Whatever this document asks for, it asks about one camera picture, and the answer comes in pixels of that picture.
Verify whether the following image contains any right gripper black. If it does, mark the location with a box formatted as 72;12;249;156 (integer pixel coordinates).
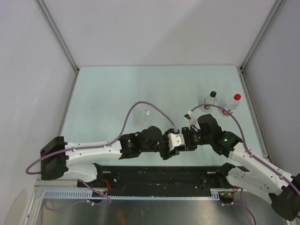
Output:
178;127;212;152

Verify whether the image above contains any tall clear bottle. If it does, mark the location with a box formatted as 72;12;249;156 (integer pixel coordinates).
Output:
142;106;152;127

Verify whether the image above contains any short clear bottle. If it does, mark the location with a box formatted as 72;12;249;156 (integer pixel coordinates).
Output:
203;94;217;110

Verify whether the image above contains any black bottle cap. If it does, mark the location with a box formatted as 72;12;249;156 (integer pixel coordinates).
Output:
210;91;216;98

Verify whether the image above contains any clear bottle red label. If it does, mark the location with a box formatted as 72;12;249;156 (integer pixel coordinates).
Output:
221;97;240;116

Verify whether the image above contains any red bottle cap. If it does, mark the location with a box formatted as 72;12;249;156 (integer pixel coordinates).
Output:
234;94;241;101

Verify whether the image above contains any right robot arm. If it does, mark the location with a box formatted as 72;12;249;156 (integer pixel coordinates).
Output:
182;112;300;221

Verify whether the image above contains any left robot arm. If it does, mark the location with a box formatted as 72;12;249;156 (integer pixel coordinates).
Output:
40;126;185;188

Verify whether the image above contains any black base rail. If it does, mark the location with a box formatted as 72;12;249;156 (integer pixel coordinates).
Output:
77;165;247;197

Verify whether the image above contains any slotted cable duct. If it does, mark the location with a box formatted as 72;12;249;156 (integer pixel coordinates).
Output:
43;189;235;200

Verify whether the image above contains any right aluminium corner post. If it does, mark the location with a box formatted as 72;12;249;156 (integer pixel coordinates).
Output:
239;0;285;71

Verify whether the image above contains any aluminium corner post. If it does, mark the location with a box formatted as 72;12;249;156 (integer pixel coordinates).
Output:
239;0;285;71
35;0;80;72

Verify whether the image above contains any left aluminium corner post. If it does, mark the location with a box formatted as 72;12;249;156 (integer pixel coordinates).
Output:
35;0;80;72

